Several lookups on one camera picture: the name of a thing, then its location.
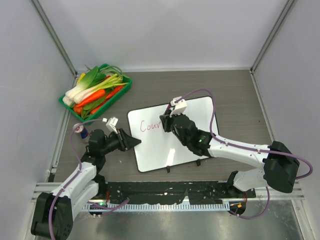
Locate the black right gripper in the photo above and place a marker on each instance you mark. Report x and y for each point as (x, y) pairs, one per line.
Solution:
(167, 120)

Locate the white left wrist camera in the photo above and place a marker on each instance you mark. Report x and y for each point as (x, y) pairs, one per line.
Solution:
(111, 124)

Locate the red chili pepper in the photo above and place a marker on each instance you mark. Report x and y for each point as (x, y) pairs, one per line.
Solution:
(108, 96)

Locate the white slotted cable duct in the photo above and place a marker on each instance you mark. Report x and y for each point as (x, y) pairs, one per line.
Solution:
(183, 207)

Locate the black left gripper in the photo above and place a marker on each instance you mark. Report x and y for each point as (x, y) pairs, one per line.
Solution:
(126, 141)

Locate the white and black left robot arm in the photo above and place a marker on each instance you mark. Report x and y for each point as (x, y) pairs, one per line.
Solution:
(55, 211)

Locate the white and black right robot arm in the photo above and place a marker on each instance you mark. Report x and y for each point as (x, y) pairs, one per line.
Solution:
(273, 165)

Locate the orange carrot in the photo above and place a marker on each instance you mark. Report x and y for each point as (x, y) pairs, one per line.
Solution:
(93, 97)

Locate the white whiteboard with black frame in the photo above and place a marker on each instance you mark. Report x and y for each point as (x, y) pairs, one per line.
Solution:
(159, 149)

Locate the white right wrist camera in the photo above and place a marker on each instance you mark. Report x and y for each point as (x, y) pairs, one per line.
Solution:
(178, 105)

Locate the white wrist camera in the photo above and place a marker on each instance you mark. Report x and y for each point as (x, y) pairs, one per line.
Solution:
(178, 105)
(111, 124)

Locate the white and green leek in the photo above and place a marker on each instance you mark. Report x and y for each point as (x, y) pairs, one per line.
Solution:
(81, 91)

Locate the green plastic tray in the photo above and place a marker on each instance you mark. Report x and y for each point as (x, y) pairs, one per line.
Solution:
(108, 70)

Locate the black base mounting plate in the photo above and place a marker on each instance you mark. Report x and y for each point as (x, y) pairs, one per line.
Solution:
(174, 192)

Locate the red and blue drink can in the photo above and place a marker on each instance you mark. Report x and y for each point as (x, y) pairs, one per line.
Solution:
(82, 132)

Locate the green spinach leaves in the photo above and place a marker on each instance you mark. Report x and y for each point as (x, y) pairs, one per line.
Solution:
(89, 107)

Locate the yellow pepper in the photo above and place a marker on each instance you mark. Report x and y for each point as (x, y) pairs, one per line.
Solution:
(80, 78)

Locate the green bok choy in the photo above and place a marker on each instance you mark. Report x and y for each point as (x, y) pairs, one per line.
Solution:
(93, 77)

